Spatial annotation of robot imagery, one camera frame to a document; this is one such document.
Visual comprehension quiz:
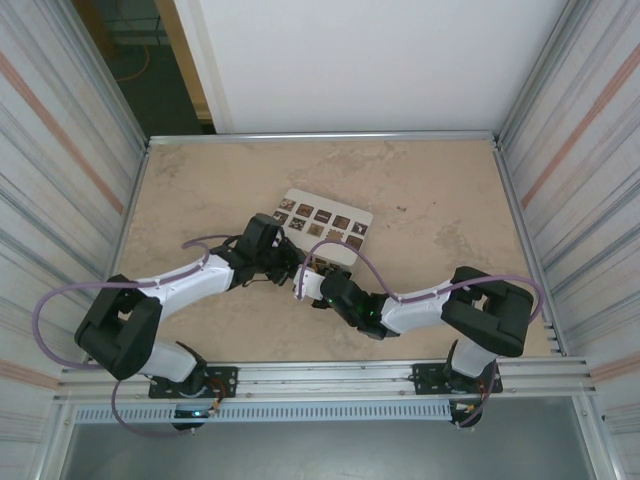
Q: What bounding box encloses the white box with picture tiles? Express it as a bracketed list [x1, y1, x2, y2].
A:
[272, 187, 376, 279]

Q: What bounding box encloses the grey metal sheet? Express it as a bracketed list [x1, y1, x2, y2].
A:
[62, 397, 601, 480]

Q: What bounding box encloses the long aluminium base rail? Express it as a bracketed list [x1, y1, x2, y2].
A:
[53, 355, 599, 404]

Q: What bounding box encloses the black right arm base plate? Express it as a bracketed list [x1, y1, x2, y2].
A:
[410, 362, 502, 397]

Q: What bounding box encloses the aluminium table edge rail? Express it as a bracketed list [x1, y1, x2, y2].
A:
[145, 130, 502, 149]

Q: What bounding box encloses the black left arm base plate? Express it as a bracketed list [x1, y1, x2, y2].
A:
[148, 366, 239, 400]

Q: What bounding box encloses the slotted grey cable tray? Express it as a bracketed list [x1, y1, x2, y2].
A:
[72, 402, 454, 425]

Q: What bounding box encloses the aluminium side rail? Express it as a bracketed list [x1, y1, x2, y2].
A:
[82, 142, 154, 364]
[492, 139, 571, 357]

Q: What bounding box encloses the wooden door frame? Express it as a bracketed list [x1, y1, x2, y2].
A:
[153, 0, 221, 135]

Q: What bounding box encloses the orange floor cable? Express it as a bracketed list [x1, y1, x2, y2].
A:
[118, 42, 154, 82]

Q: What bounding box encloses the aluminium frame post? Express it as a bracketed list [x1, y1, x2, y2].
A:
[69, 0, 151, 151]
[497, 0, 584, 146]

